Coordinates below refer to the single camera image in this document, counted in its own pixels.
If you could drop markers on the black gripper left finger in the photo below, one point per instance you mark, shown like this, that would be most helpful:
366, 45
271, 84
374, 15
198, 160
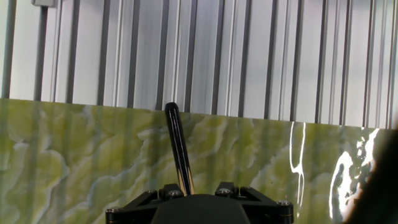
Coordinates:
140, 203

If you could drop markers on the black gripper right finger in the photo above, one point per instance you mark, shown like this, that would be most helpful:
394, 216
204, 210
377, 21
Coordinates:
264, 205

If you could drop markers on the green marble pattern mat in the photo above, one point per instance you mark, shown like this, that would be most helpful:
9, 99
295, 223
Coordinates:
77, 155

